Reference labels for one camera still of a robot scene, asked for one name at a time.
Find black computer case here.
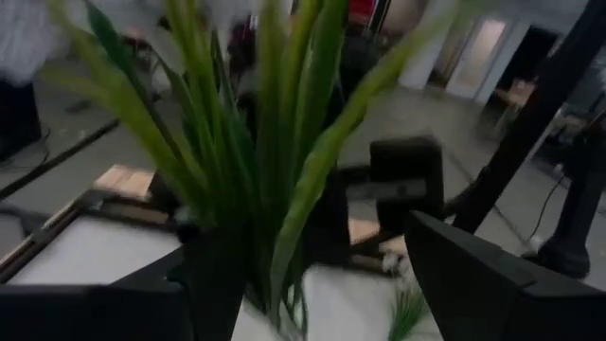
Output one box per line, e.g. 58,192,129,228
0,79,45,162

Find black floor stand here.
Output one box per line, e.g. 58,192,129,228
520,108,606,280

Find wooden base board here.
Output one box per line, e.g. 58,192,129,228
92,164,408,260

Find white artificial flower bunch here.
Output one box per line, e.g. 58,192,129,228
382,253,430,341
0,0,477,341

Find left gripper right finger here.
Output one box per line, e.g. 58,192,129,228
404,210,606,341

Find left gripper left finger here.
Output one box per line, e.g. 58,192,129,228
0,224,252,341

